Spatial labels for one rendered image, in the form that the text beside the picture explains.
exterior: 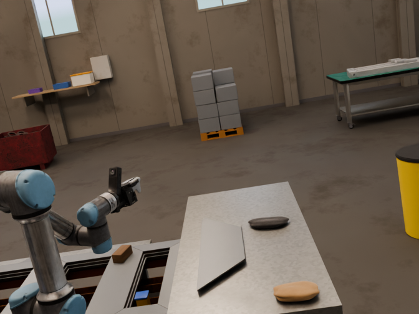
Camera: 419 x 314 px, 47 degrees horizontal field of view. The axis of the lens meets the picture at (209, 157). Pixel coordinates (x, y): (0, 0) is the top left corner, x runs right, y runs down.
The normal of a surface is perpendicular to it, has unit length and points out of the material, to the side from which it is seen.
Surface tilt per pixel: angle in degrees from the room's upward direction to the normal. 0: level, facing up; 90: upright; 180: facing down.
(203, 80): 90
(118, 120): 90
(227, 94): 90
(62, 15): 90
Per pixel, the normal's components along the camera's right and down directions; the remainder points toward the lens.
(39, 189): 0.87, -0.16
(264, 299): -0.17, -0.95
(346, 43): 0.01, 0.26
